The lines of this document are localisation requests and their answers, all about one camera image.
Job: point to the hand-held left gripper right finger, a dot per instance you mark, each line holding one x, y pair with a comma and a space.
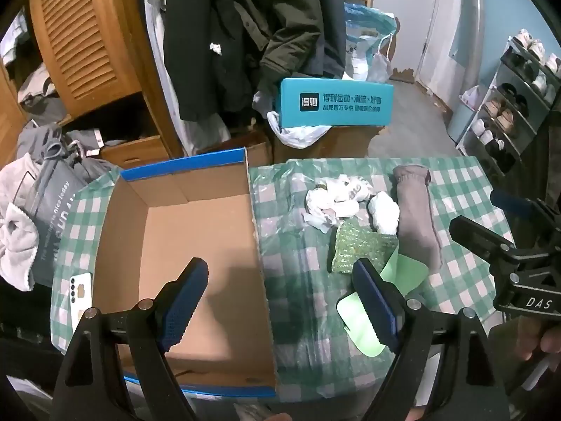
377, 307

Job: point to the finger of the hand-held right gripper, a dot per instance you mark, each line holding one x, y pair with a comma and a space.
510, 204
482, 237

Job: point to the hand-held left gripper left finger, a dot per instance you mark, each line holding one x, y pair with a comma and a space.
184, 307

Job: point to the light green plastic bag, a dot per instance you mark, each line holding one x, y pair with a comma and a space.
405, 272

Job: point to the green sparkly scrub cloth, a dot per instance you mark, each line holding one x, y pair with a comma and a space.
355, 245

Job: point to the long grey sock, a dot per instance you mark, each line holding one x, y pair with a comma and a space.
414, 219

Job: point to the cardboard box with blue rim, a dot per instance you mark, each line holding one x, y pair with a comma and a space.
197, 228

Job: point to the white sock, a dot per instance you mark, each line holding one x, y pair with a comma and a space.
385, 212

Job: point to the small white cloth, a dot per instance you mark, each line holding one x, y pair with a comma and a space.
322, 222

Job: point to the white printed cloth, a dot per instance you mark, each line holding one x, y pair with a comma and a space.
337, 197

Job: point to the person's right hand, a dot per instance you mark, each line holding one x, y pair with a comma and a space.
532, 340

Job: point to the shoe rack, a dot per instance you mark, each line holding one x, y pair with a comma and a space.
471, 127

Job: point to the green checkered tablecloth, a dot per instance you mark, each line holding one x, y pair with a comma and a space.
298, 272

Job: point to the rows of shoes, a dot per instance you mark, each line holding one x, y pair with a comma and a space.
504, 116

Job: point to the white smartphone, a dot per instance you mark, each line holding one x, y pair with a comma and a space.
82, 291

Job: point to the small white plastic bag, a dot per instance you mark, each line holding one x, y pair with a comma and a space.
473, 96

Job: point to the grey printed tote bag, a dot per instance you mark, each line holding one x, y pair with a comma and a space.
52, 219

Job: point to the black jacket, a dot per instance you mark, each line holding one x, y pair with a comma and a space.
26, 337

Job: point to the large brown cardboard box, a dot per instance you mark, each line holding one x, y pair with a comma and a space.
350, 142

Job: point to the wooden drawer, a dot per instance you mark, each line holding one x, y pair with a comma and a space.
136, 151

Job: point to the grey hoodie pile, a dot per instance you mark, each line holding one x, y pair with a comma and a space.
92, 171

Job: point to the small brown cardboard box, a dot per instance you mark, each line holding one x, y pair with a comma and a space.
258, 153

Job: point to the white hanging garment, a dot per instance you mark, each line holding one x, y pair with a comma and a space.
193, 136

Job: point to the light grey towel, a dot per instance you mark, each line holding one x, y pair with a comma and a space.
17, 245

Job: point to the teal printed box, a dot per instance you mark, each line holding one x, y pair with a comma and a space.
350, 114

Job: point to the white door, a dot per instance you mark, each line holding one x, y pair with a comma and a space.
451, 30

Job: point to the clear plastic bag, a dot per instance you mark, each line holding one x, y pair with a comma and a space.
381, 68

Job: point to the wooden wardrobe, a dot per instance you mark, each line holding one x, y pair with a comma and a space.
149, 109

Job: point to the blue translucent plastic bag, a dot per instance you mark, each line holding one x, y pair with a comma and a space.
368, 22

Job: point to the dark navy coat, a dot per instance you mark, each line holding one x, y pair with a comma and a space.
331, 52

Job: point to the black coat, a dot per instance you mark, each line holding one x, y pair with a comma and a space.
197, 52

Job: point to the grey clothes on wardrobe shelf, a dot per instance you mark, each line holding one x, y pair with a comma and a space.
39, 92

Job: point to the wooden louvered door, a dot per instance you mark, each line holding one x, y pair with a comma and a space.
11, 114
83, 44

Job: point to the white tissue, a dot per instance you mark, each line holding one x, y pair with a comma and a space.
215, 48

